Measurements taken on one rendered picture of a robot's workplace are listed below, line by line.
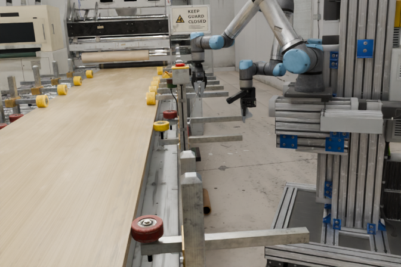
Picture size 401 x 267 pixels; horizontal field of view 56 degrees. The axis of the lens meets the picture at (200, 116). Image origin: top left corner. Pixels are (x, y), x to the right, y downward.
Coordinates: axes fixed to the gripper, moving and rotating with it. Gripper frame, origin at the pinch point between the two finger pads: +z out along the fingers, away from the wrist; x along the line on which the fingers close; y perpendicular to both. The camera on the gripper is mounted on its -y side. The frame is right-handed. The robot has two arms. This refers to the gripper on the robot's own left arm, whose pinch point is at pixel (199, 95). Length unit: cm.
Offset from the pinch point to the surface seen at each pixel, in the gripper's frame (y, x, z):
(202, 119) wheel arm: -2.1, -0.9, 13.8
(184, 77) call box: -59, 9, -19
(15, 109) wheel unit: 37, 119, 10
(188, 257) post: -156, 12, -2
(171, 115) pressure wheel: -4.5, 16.7, 10.1
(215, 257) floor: -10, -5, 99
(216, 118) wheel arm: -2.1, -9.2, 14.0
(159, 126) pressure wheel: -29.5, 22.4, 9.0
